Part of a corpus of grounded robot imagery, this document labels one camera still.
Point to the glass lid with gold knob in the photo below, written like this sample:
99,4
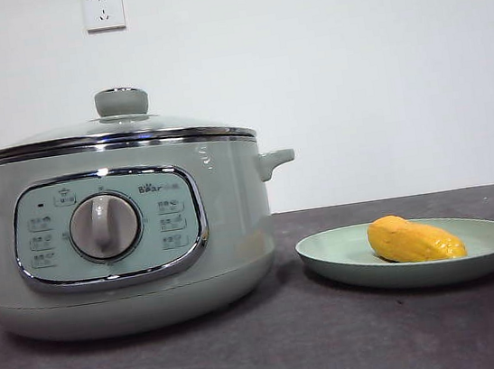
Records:
121,102

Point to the white wall socket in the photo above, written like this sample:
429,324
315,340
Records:
104,10

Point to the yellow corn cob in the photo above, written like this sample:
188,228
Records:
414,240

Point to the pale green round plate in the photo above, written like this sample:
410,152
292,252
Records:
338,254

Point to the pale green electric steamer pot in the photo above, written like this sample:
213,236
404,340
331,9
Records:
234,222

